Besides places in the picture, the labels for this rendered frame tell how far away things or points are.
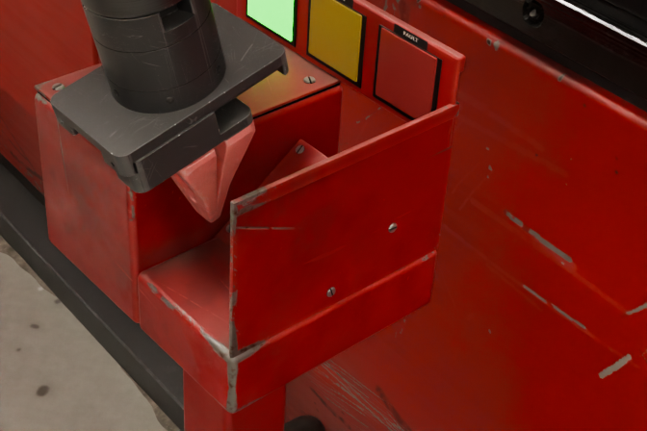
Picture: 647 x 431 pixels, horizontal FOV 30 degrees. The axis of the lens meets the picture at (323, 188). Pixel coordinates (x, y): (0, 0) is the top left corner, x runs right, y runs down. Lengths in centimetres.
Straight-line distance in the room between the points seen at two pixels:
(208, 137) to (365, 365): 58
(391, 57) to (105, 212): 19
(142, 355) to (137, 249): 91
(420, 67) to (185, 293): 19
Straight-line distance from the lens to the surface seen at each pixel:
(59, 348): 171
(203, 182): 60
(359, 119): 99
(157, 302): 70
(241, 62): 59
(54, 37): 146
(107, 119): 58
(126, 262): 72
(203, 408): 84
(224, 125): 59
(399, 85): 70
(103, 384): 165
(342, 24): 73
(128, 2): 53
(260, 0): 79
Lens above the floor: 116
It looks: 36 degrees down
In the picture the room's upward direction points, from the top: 4 degrees clockwise
